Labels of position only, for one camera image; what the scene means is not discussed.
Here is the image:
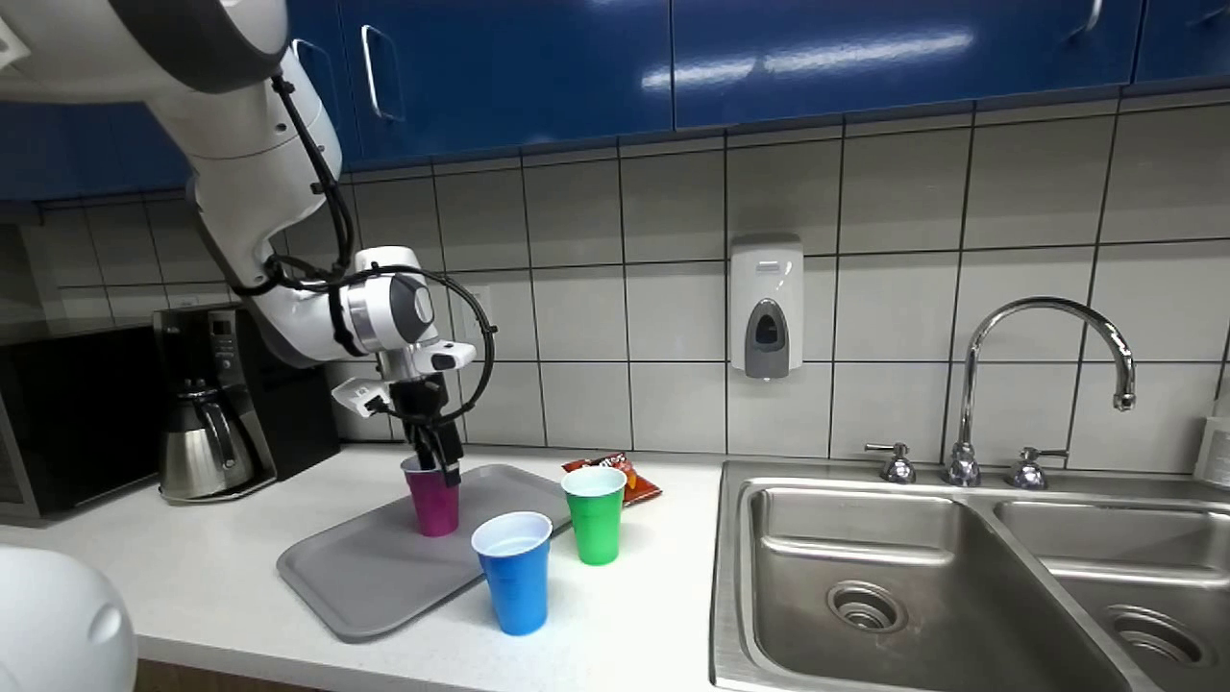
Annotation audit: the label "grey plastic tray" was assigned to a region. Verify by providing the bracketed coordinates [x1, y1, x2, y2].
[271, 462, 576, 644]

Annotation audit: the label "blue plastic cup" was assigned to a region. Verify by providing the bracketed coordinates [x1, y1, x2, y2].
[469, 507, 558, 639]

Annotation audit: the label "magenta plastic cup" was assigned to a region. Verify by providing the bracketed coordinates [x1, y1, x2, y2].
[398, 458, 465, 538]

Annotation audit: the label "blue upper cabinets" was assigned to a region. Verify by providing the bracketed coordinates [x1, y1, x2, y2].
[0, 0, 1230, 208]

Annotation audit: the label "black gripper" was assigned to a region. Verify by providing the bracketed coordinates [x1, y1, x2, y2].
[387, 374, 469, 493]

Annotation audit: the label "chrome gooseneck faucet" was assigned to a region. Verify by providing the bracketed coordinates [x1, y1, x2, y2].
[940, 294, 1140, 489]

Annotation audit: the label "white wall soap dispenser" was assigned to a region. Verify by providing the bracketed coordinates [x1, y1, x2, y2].
[726, 243, 806, 381]

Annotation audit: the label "green plastic cup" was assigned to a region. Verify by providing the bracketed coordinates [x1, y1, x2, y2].
[558, 466, 631, 567]

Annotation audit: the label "chrome faucet handle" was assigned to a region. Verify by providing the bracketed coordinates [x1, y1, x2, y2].
[1004, 442, 1072, 493]
[862, 437, 917, 489]

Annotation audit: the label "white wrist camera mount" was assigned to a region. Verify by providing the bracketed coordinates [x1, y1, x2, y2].
[328, 374, 402, 421]

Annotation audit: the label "stainless steel double sink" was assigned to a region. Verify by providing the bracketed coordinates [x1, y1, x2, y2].
[706, 458, 1230, 692]

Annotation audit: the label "steel coffee carafe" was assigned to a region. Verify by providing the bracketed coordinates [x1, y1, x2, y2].
[157, 381, 264, 507]

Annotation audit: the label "orange Doritos chip bag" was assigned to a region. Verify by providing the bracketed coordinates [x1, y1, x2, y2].
[561, 451, 663, 512]

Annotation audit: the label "black microwave oven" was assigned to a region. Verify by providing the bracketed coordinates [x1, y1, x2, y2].
[0, 320, 169, 530]

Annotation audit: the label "black coffee maker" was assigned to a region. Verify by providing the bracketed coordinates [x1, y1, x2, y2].
[151, 299, 347, 507]

